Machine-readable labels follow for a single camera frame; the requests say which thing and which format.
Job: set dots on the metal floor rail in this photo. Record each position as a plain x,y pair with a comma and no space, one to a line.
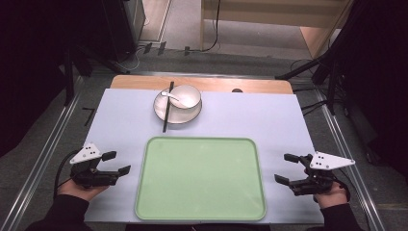
349,173
38,166

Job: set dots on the person's right hand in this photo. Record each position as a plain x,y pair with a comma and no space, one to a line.
333,197

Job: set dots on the light wooden furniture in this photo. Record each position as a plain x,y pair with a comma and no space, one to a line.
282,14

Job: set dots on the black plug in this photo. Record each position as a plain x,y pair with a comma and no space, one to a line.
187,50

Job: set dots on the pale blue table mat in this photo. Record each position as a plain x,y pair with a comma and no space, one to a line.
122,128

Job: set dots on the wooden table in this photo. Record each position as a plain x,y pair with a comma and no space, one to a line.
208,83

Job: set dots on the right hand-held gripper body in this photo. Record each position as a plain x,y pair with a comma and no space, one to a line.
316,184

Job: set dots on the person's left hand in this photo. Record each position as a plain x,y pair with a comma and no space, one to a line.
80,192

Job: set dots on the white plate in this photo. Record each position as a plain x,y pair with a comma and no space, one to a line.
179,116

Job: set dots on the black tripod stand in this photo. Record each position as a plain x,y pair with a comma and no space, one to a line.
308,67

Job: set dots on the green tray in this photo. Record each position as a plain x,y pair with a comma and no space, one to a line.
200,179

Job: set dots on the white bowl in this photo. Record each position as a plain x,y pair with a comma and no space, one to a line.
189,95

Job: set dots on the black curtain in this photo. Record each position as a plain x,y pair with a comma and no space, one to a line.
29,64
378,80

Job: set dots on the black chopsticks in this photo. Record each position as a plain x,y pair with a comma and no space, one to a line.
167,107

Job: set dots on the white spoon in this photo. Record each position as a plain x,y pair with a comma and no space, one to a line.
174,98

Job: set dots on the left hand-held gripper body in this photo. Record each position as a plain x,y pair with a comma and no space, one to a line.
93,178

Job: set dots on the black cabinet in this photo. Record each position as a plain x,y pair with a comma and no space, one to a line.
123,29

